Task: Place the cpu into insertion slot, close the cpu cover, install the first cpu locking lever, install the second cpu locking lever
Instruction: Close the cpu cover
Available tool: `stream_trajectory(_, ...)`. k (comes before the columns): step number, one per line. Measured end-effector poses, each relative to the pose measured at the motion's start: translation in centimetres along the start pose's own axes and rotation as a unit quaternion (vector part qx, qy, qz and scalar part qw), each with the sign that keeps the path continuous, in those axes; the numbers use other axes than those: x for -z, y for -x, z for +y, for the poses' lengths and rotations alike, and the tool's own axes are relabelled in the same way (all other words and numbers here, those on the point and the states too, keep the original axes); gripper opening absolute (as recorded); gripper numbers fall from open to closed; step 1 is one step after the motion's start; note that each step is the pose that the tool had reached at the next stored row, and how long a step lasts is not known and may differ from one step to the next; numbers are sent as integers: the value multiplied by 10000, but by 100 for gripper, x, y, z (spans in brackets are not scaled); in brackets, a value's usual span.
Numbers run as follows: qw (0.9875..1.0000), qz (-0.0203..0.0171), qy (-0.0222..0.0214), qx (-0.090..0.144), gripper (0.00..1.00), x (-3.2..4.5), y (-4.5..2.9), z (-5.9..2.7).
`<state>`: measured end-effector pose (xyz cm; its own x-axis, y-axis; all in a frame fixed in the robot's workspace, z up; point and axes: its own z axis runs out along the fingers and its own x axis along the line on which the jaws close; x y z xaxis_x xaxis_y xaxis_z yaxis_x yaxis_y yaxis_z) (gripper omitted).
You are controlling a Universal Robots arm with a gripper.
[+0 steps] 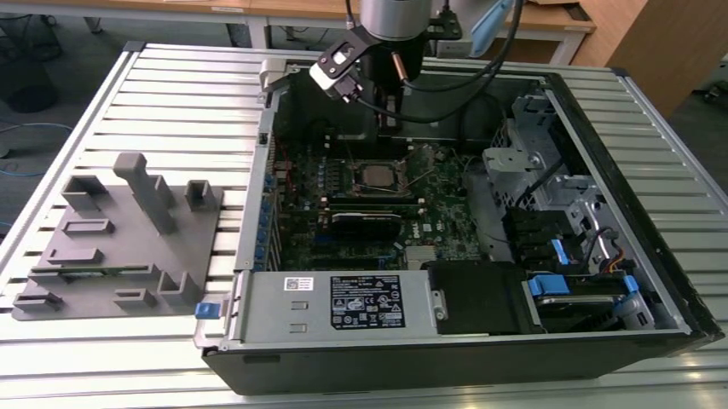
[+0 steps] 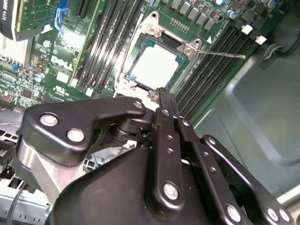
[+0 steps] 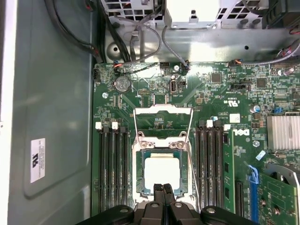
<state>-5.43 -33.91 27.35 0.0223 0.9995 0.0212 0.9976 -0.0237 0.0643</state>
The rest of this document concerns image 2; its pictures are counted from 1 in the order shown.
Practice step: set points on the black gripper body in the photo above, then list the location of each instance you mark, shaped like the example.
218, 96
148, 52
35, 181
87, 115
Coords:
105, 194

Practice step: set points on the silver topped CPU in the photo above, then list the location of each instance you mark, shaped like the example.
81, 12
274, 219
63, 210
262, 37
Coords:
153, 63

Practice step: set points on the thin metal locking lever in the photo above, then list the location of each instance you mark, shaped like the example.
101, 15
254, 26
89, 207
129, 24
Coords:
222, 54
129, 48

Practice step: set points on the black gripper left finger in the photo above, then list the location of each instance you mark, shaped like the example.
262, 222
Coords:
70, 117

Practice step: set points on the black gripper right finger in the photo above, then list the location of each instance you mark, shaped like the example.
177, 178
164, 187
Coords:
199, 159

